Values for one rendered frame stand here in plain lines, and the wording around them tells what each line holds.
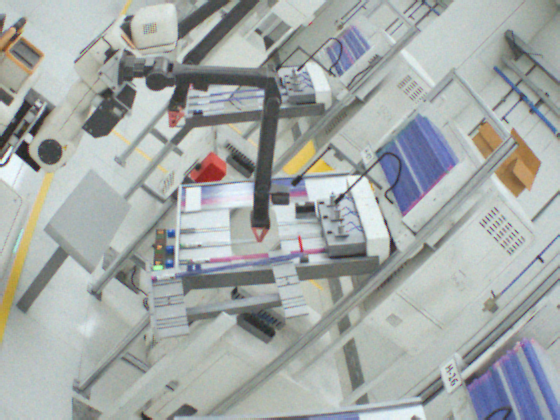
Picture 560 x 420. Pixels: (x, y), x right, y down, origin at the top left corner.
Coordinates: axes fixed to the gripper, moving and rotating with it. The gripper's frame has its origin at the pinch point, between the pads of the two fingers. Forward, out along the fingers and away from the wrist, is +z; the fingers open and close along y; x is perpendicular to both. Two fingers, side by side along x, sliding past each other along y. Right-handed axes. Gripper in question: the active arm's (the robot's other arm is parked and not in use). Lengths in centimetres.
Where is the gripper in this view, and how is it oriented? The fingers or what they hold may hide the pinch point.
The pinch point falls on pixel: (259, 239)
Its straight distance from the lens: 298.8
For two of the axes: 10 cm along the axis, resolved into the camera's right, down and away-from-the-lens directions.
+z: -0.5, 8.8, 4.7
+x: -9.9, 0.0, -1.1
